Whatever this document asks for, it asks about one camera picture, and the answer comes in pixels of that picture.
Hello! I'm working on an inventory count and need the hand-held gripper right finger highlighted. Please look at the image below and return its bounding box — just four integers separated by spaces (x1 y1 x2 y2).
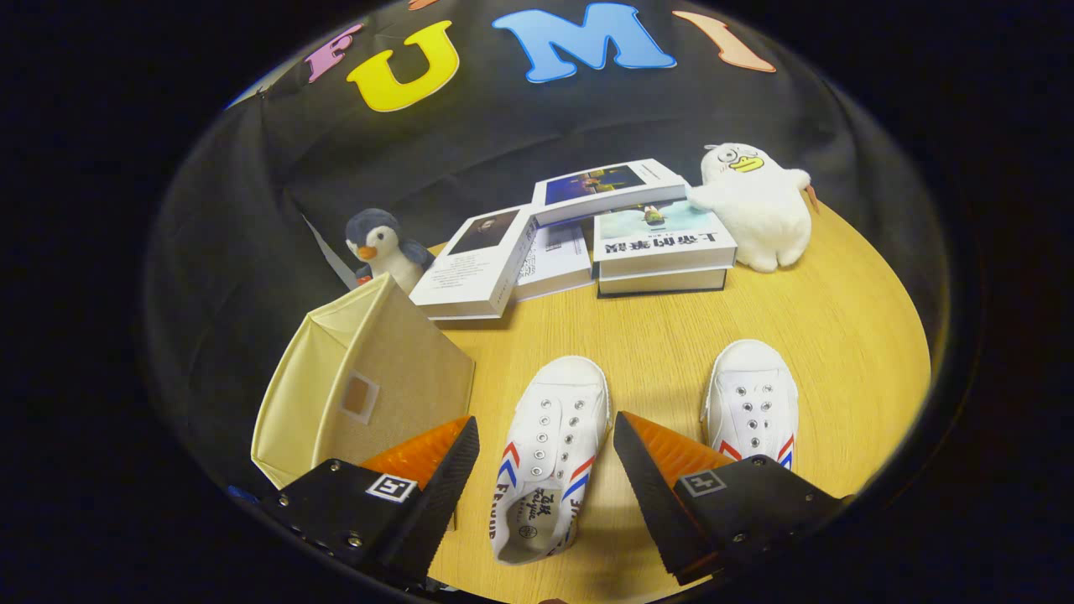
613 411 848 586

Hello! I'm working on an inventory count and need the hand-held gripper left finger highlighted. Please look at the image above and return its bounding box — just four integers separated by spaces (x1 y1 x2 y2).
260 415 481 588

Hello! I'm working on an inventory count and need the white canvas shoe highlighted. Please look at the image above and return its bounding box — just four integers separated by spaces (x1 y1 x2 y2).
489 356 612 566
701 339 800 472

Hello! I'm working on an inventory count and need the beige fabric storage box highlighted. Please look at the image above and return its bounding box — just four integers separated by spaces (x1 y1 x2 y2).
250 273 477 490

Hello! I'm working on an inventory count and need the thick dark-edged book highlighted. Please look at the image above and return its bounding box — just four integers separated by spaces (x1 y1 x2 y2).
597 265 729 299

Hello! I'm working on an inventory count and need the portrait cover white book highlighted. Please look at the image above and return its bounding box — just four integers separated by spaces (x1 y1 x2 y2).
409 204 540 321

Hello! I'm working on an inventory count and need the grey penguin plush toy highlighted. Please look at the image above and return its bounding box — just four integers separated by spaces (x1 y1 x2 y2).
345 208 435 294

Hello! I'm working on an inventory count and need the pale blue cover book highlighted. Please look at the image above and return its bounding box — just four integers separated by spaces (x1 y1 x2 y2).
592 201 738 279

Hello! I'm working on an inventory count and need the white text cover book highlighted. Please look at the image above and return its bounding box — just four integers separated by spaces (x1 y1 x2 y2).
514 220 595 303

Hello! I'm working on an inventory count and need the white duck plush toy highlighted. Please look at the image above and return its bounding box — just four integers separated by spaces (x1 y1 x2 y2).
688 143 813 273

